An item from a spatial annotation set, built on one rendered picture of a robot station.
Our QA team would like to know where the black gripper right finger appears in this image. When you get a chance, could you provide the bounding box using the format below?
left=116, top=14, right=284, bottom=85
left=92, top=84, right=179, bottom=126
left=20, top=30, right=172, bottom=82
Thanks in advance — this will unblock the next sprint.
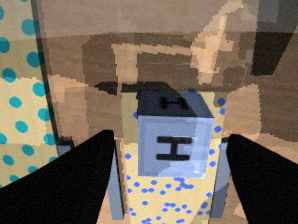
left=226, top=135, right=298, bottom=224

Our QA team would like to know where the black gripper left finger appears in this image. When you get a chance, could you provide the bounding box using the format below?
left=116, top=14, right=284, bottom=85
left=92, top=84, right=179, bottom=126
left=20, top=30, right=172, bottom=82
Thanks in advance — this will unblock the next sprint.
left=0, top=129, right=114, bottom=224

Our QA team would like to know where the light blue cube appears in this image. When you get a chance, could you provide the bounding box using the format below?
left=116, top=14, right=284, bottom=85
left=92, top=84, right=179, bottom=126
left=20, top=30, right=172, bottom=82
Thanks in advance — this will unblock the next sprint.
left=137, top=91, right=216, bottom=179

